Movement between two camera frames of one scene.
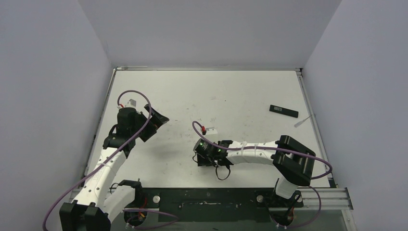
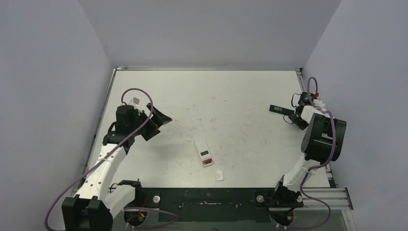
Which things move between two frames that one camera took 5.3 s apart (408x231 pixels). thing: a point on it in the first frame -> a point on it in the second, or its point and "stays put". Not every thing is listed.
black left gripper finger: [156, 119] stays put
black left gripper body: [141, 119] stays put
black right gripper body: [204, 159] -> [296, 115]
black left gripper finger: [147, 131] stays put
